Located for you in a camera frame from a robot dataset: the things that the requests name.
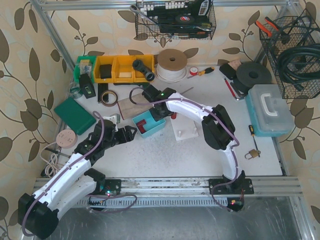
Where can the black green device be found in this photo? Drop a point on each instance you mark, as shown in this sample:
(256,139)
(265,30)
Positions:
(86,86)

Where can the teal plastic toolbox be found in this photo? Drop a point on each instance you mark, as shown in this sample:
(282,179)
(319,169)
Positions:
(268,111)

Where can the white cable spool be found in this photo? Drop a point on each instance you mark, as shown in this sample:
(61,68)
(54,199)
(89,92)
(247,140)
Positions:
(171,66)

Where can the glass jar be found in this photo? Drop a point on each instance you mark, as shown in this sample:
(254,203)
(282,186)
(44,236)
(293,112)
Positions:
(75,90)

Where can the black box in bin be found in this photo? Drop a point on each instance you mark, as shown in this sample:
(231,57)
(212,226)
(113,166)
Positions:
(105,71)

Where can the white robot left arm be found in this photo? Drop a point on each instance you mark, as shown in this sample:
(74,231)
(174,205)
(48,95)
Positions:
(39,213)

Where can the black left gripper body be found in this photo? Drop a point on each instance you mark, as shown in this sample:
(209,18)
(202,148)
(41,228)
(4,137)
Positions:
(122,133)

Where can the brown tape roll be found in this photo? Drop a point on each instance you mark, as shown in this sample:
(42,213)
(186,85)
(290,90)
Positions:
(109,98)

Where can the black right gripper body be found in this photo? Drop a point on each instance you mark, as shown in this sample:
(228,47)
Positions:
(156,113)

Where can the yellow black handle screwdriver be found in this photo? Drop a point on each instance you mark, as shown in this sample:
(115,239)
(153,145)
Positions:
(208,70)

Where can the orange handled pliers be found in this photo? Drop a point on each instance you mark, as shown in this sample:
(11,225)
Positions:
(264,27)

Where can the green storage bin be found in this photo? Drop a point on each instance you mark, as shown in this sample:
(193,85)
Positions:
(84,65)

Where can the red spring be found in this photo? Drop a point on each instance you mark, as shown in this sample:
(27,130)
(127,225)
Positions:
(141,122)
(141,129)
(173,116)

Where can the brass padlock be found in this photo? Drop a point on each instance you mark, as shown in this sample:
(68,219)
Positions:
(252,154)

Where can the black pipe fitting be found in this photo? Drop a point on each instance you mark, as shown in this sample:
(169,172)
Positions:
(139,66)

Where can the red handled hex key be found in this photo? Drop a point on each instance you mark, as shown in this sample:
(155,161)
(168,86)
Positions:
(233,93)

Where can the orange black small screwdriver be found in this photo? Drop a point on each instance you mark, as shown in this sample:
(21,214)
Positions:
(187,90)

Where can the dark steel hex key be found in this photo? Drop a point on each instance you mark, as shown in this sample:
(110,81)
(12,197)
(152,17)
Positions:
(239,94)

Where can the teal spring tray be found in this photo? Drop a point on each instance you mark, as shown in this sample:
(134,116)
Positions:
(151,125)

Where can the wire basket with hoses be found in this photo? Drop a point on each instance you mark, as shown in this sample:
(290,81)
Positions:
(294,56)

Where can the red tape roll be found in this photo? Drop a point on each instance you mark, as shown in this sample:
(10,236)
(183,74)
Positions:
(193,71)

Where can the green notebook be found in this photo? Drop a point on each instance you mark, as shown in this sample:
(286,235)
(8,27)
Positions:
(76,117)

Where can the black yellow precision screwdriver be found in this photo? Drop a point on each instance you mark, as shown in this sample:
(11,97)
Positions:
(251,129)

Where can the black rectangular case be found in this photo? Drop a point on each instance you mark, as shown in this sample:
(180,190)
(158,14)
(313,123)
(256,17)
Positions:
(228,71)

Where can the beige work glove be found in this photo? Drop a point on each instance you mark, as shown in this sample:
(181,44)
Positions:
(129,110)

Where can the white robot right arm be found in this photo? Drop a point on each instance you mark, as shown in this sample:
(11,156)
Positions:
(217,126)

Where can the white peg base plate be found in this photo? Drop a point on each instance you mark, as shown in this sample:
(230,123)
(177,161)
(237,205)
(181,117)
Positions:
(183,127)

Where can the wire basket with tools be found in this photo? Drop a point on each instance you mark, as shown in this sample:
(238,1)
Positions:
(163,20)

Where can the yellow storage bins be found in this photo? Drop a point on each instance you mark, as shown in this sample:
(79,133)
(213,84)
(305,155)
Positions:
(122,69)

